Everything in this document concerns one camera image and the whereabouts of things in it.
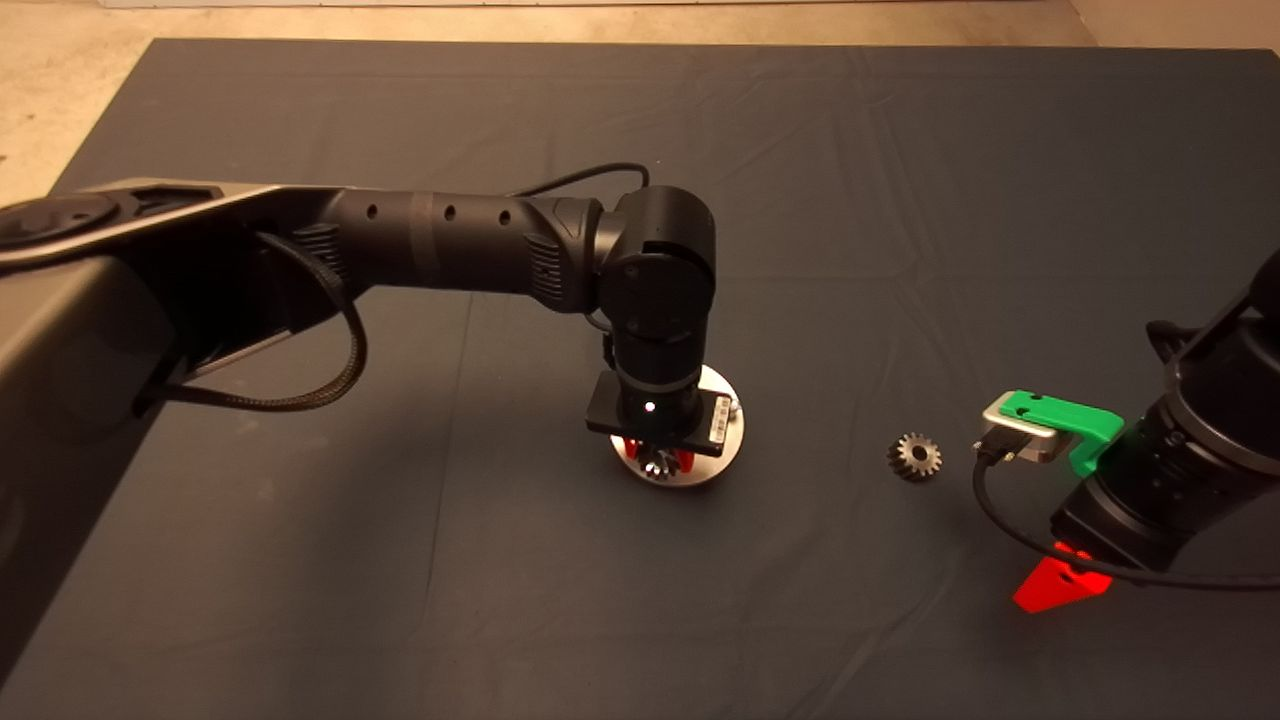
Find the round metal carrier plate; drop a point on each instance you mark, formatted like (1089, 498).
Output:
(712, 472)

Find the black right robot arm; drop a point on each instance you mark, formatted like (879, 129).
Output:
(1240, 380)

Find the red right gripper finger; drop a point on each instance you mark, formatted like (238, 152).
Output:
(1055, 588)

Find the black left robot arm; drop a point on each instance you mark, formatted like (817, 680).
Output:
(450, 240)

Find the dark steel planetary gear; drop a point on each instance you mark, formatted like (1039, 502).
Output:
(905, 462)

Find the dark grey table cloth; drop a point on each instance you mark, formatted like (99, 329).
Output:
(900, 200)

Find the bright steel planetary gear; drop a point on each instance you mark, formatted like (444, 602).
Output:
(658, 466)

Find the silver right camera box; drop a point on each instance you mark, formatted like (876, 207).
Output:
(1020, 435)

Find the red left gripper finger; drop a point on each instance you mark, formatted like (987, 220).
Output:
(632, 447)
(686, 460)

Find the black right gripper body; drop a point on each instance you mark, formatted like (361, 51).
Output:
(1180, 500)

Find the green right camera mount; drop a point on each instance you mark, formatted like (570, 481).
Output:
(1065, 412)

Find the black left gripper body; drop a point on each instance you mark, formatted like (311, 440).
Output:
(655, 415)

